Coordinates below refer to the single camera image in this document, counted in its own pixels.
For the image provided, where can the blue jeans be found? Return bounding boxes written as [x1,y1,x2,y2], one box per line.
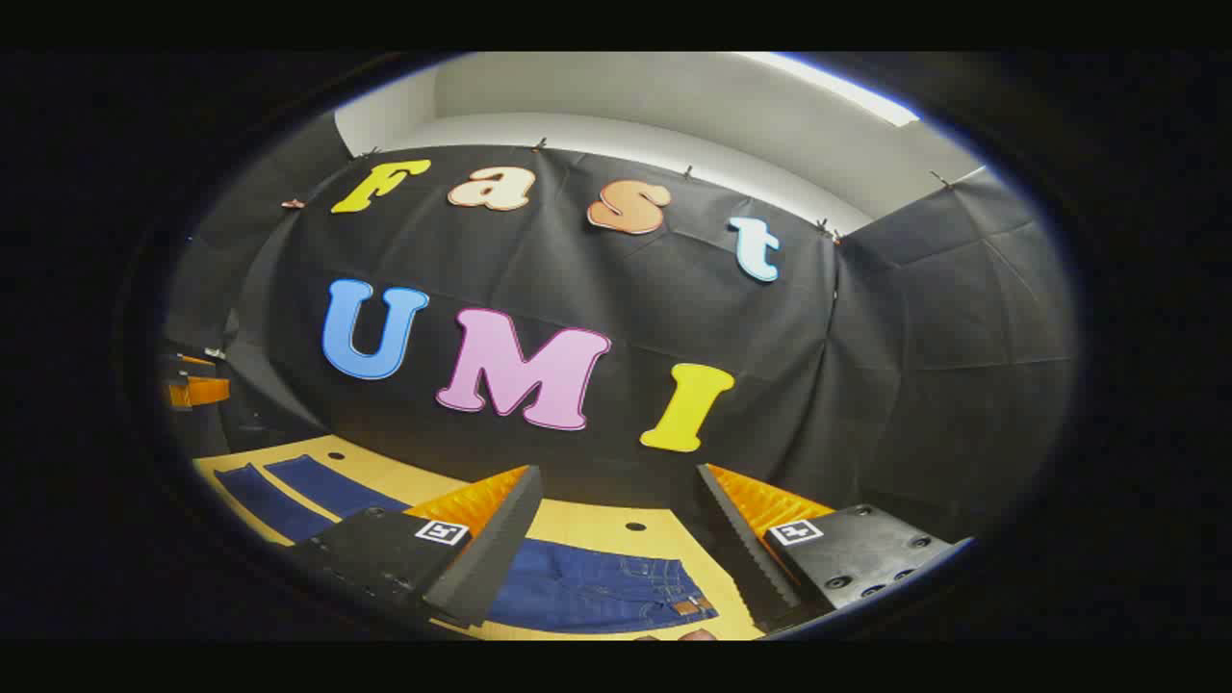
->
[214,454,719,636]

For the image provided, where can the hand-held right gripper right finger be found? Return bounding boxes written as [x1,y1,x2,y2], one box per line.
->
[695,463,975,634]

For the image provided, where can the black backdrop cloth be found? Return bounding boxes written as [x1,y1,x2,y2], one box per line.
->
[159,114,1079,559]

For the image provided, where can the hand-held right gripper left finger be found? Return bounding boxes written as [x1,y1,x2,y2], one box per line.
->
[287,465,544,631]

